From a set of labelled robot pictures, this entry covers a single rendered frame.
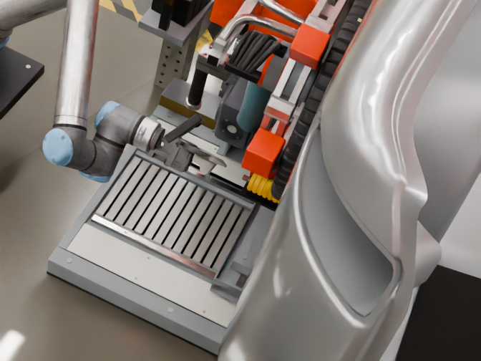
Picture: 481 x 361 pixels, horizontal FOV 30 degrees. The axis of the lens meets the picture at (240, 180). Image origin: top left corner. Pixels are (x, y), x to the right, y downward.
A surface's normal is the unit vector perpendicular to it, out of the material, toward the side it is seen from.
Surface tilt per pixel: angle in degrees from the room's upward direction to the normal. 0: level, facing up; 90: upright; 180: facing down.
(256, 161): 90
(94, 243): 0
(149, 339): 0
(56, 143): 55
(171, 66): 90
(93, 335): 0
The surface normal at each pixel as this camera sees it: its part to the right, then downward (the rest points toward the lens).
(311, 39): -0.04, -0.13
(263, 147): 0.22, -0.62
